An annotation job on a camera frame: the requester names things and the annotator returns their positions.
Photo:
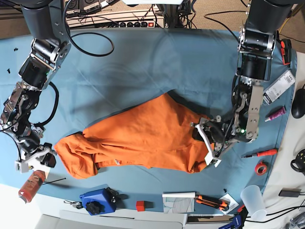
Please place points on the black cable tie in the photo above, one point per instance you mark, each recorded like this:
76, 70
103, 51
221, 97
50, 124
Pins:
57, 180

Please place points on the red cube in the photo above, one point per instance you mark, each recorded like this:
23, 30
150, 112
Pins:
140, 206

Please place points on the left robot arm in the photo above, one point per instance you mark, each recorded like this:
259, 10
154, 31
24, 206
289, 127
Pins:
258, 38

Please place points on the orange t-shirt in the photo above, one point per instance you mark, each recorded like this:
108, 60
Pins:
155, 134

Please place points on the red spray can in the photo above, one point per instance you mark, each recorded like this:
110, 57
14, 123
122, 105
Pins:
31, 186

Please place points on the clear plastic cup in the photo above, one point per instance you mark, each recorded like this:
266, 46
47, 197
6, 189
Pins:
252, 199

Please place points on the black round gadget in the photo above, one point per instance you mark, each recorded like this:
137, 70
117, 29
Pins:
298, 164

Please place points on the blue table cloth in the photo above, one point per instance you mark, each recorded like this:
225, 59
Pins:
196, 68

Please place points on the white paper sheet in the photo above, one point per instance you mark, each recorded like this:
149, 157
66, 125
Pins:
47, 171

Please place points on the blue box with knob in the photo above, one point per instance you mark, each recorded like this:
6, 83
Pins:
101, 201

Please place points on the white booklet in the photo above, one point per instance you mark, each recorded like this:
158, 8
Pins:
175, 203

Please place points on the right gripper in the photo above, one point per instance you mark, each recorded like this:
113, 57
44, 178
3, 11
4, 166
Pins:
43, 156

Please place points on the white power strip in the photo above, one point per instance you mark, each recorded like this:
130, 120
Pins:
146, 18

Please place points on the black computer mouse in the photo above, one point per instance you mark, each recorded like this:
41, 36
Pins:
298, 105

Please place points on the black small adapter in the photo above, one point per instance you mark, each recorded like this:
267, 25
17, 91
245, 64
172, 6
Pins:
291, 193

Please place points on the blue clamp bottom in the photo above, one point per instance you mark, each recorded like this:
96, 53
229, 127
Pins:
238, 220

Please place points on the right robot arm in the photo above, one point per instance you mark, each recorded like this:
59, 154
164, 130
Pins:
49, 48

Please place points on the orange black clamp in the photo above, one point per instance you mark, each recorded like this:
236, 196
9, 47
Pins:
286, 51

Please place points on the red screwdriver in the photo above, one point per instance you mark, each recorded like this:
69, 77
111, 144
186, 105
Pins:
270, 152

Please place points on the purple glue tube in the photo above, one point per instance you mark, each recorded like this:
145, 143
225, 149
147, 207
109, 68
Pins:
276, 114

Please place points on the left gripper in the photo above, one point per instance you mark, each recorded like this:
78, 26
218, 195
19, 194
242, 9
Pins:
212, 133

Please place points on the small white card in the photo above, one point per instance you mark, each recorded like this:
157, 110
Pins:
232, 204

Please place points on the orange black utility knife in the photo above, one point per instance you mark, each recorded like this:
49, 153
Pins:
212, 202

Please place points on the red tape roll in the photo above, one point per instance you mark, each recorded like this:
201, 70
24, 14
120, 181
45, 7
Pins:
261, 168

